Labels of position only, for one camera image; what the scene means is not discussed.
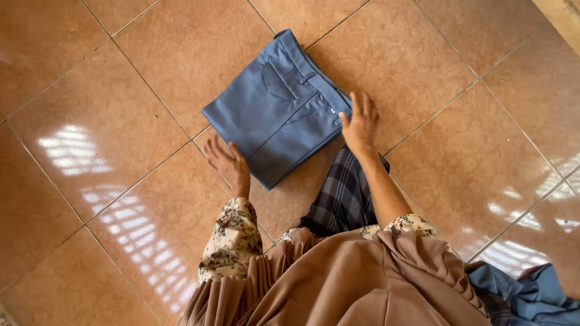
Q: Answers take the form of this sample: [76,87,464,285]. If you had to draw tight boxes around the person's left hand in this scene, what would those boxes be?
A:
[203,134,251,190]

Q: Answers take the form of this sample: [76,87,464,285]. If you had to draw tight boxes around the person's right hand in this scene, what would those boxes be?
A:
[339,92,380,156]

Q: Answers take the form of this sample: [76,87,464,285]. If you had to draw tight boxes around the folded blue trousers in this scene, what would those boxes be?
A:
[201,29,353,191]

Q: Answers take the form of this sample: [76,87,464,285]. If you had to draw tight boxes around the dark plaid cloth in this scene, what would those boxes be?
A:
[475,290,514,326]
[299,145,391,239]

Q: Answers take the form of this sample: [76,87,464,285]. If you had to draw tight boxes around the floral cream blouse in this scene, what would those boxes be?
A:
[198,197,454,284]

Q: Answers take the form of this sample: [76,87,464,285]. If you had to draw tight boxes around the brown pleated headscarf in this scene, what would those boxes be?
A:
[178,228,492,326]

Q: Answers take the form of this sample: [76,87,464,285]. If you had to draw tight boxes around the crumpled blue garment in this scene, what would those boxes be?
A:
[467,263,580,326]

